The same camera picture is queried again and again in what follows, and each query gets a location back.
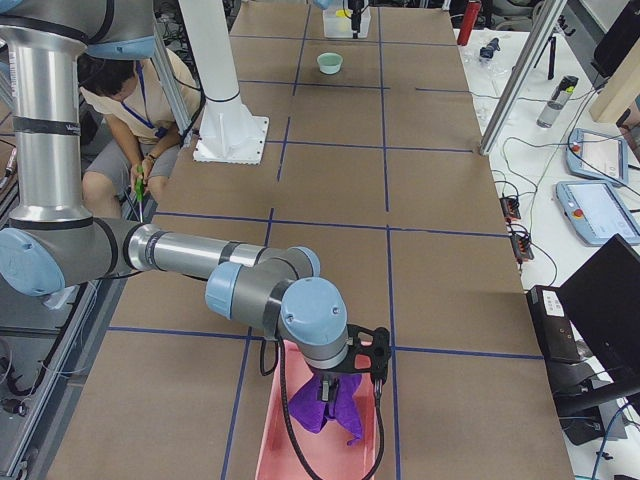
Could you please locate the clear plastic storage box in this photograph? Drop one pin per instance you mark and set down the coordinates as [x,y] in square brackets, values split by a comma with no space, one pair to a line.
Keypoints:
[340,28]

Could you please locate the black monitor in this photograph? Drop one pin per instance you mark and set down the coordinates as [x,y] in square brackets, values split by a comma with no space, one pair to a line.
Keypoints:
[601,299]

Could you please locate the near teach pendant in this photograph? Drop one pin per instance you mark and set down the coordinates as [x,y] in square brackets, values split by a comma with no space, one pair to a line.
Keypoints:
[596,212]

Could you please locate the person in tan shirt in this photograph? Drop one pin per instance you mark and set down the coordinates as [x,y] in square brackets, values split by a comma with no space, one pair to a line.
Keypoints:
[145,136]

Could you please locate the green handled tool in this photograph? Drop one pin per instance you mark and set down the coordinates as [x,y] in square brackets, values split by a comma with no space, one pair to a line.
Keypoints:
[140,191]

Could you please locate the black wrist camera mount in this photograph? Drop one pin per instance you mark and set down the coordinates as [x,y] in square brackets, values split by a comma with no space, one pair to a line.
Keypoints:
[372,344]

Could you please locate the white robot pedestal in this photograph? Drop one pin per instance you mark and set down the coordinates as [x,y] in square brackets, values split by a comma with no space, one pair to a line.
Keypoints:
[228,132]

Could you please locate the aluminium frame post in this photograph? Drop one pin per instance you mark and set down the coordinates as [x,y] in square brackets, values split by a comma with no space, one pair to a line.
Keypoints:
[537,38]

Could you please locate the red water bottle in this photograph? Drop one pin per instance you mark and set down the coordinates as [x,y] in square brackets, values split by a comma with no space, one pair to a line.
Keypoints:
[468,21]

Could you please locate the mint green bowl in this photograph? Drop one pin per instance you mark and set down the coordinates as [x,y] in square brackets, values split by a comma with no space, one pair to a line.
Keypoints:
[329,63]

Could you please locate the clear bottle black cap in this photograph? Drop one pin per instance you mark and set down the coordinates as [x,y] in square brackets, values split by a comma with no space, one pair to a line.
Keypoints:
[557,101]

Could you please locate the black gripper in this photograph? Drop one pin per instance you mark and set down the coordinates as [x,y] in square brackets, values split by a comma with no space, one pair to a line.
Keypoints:
[355,10]
[330,375]

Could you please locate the teach pendant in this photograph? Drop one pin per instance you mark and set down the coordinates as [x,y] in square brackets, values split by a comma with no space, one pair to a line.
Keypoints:
[596,212]
[595,155]

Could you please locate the purple microfibre cloth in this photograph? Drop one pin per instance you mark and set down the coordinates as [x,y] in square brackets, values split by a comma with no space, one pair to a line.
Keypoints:
[312,413]

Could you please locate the far teach pendant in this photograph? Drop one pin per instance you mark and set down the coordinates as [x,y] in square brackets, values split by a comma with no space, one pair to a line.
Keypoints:
[595,155]

